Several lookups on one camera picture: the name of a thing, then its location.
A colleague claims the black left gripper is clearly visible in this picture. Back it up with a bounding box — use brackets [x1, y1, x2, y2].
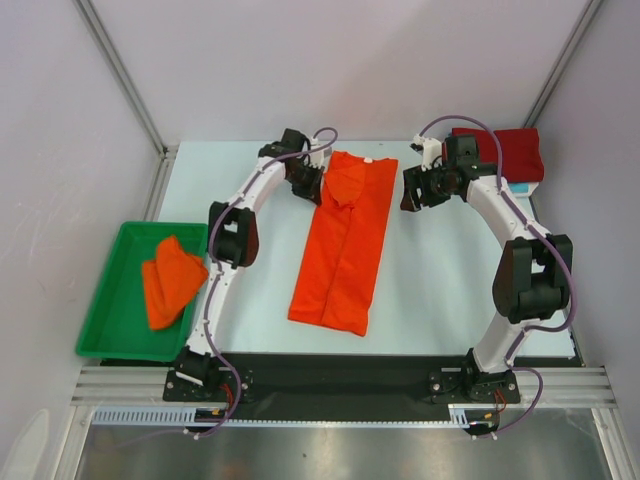
[285, 162, 323, 206]

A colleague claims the orange t shirt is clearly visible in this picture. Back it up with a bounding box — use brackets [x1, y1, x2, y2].
[142, 235, 209, 331]
[288, 151, 399, 337]

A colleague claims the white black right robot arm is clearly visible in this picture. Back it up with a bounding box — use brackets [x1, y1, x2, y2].
[400, 135, 573, 404]

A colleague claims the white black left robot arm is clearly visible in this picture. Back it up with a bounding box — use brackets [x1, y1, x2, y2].
[174, 127, 338, 400]

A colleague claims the folded turquoise t shirt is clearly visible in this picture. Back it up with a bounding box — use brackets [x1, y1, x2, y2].
[508, 183, 530, 198]

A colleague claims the folded dark red t shirt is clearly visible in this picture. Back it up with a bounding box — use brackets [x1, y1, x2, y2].
[451, 127, 545, 183]

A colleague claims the orange t shirt in tray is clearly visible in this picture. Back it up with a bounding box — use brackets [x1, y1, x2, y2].
[142, 235, 209, 331]

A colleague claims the green plastic tray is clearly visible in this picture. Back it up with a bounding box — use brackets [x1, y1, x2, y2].
[75, 221, 208, 363]

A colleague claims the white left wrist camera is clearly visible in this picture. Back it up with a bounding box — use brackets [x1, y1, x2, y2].
[304, 137, 334, 170]

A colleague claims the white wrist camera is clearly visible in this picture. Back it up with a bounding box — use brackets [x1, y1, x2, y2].
[304, 137, 334, 170]
[410, 134, 442, 171]

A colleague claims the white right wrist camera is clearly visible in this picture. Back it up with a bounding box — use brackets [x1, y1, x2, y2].
[410, 134, 442, 171]

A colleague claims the left aluminium corner post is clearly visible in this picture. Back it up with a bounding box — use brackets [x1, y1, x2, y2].
[69, 0, 171, 156]

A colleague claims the aluminium corner post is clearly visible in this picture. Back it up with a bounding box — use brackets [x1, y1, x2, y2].
[522, 0, 607, 128]
[69, 0, 171, 156]

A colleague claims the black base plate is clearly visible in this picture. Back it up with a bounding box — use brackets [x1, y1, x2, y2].
[99, 352, 586, 426]

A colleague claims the right aluminium corner post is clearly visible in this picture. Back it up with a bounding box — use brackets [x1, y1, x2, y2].
[522, 0, 607, 128]

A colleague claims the grey slotted cable duct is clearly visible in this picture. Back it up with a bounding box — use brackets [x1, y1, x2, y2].
[92, 406, 496, 429]

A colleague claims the aluminium front rail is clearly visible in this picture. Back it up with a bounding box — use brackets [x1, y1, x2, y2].
[71, 366, 617, 408]

